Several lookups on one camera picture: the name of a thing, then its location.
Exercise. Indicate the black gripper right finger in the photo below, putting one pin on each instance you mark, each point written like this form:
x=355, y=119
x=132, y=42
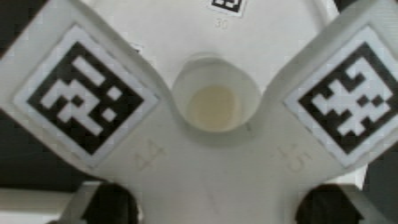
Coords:
x=336, y=205

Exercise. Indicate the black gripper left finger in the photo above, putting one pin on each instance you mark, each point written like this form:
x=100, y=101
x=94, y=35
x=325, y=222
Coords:
x=101, y=205

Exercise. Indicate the white cross table base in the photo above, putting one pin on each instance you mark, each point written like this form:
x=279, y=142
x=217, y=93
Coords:
x=84, y=95

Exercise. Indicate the white round table top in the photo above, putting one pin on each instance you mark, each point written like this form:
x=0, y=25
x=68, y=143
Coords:
x=251, y=32

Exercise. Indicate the white fence bar front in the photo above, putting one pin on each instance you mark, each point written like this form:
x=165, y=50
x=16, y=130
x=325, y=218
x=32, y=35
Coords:
x=44, y=207

